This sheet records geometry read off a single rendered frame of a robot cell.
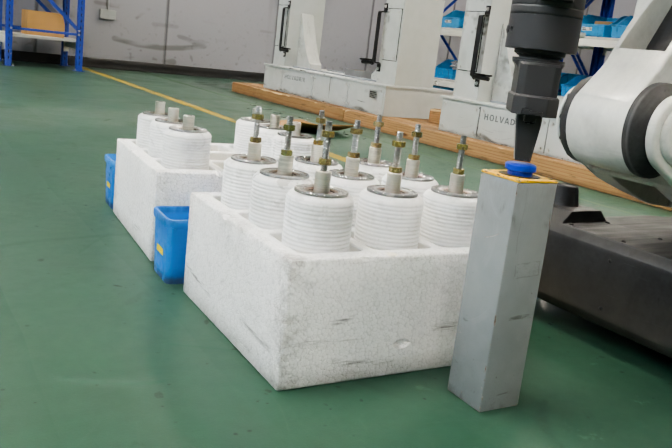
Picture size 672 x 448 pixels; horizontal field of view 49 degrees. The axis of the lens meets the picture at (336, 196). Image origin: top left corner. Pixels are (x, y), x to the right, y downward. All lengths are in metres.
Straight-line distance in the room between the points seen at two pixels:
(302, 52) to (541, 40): 4.73
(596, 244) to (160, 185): 0.80
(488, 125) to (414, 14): 1.05
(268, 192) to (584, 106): 0.50
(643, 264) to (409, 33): 3.38
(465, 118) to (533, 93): 2.92
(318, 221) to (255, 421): 0.26
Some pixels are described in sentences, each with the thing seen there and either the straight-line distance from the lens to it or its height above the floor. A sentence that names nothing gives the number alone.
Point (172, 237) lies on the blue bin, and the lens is 1.33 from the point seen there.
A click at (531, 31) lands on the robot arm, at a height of 0.49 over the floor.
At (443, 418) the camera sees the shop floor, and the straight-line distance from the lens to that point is 1.00.
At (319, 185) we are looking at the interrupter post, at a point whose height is 0.26.
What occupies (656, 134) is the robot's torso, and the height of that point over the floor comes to 0.38.
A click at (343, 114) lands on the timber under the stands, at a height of 0.04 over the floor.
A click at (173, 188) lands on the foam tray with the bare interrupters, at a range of 1.45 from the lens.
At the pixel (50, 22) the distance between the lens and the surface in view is 6.80.
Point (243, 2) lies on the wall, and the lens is 7.88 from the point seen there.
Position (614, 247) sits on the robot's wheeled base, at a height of 0.18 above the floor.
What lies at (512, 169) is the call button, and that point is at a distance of 0.97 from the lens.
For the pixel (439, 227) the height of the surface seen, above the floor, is 0.20.
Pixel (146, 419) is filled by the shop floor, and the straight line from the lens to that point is 0.92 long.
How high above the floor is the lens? 0.45
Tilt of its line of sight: 11 degrees down
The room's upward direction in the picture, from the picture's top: 7 degrees clockwise
